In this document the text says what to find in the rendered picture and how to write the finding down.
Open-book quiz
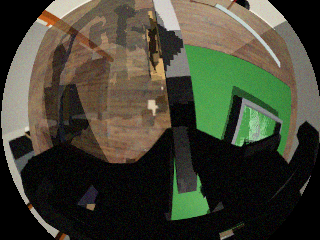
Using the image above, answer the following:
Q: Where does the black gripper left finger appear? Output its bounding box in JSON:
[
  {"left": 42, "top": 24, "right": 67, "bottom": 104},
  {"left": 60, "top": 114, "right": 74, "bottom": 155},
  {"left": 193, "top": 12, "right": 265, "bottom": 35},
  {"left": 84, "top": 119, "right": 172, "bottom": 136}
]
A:
[{"left": 83, "top": 127, "right": 175, "bottom": 220}]

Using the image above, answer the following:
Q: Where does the light grey flat bar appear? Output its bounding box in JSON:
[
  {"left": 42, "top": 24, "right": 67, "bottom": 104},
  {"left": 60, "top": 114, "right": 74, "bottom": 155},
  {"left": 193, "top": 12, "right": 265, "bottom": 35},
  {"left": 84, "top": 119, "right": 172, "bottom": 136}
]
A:
[{"left": 215, "top": 4, "right": 280, "bottom": 68}]

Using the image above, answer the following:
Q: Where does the red putter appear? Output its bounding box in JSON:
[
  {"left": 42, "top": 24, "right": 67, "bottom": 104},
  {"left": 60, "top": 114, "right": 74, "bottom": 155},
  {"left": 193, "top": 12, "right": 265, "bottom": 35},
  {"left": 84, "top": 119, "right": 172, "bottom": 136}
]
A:
[{"left": 153, "top": 0, "right": 199, "bottom": 195}]

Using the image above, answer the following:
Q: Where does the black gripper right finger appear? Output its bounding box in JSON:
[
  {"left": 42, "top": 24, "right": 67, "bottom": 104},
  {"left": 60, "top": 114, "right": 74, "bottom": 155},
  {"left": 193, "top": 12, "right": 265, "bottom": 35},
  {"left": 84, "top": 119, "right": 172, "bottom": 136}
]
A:
[{"left": 196, "top": 129, "right": 281, "bottom": 213}]

